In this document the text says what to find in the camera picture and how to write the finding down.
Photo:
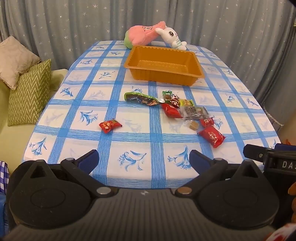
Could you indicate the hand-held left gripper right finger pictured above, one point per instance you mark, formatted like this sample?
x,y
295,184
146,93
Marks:
x,y
198,160

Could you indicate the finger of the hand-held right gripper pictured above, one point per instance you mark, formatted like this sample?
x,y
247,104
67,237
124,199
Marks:
x,y
285,147
255,154

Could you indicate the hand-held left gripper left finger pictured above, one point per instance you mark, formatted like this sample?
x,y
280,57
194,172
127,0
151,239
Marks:
x,y
89,160

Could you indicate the brown cube candy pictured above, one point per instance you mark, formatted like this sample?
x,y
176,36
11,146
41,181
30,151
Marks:
x,y
193,125

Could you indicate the small red snack packet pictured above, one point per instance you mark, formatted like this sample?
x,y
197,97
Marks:
x,y
207,121

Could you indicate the clear packet of dark snacks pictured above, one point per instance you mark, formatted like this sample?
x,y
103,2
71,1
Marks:
x,y
194,112

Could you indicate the yellow candy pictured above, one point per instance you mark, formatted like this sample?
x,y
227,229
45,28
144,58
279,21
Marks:
x,y
186,102

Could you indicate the dark red candy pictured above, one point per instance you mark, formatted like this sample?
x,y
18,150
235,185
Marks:
x,y
175,101

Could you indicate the small green candy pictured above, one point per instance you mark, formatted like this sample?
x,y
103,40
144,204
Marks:
x,y
167,95

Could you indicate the long green snack packet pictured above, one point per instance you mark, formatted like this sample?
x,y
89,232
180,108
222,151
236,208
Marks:
x,y
138,97

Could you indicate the orange plastic tray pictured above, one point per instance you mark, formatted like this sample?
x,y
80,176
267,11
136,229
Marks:
x,y
161,64

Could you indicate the person's right hand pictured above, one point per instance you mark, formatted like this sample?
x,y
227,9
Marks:
x,y
293,208

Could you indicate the blue checked tablecloth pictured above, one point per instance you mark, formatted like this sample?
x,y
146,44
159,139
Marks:
x,y
138,139

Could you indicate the grey lace-trimmed cover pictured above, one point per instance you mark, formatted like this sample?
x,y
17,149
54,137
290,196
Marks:
x,y
284,92

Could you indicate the red white printed cloth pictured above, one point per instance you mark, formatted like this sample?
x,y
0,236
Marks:
x,y
282,234

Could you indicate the green zigzag cushion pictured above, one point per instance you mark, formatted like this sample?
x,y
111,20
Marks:
x,y
45,76
25,102

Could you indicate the blue white checked cloth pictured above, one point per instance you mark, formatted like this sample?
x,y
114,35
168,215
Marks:
x,y
3,173

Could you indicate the beige cushion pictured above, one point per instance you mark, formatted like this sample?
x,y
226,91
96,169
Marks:
x,y
15,60

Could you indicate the white rabbit plush toy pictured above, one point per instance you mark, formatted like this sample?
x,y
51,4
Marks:
x,y
171,36

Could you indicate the pink plush toy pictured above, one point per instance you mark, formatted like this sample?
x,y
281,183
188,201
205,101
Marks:
x,y
141,34

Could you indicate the grey starred curtain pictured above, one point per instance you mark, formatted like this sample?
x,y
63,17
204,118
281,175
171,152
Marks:
x,y
81,23

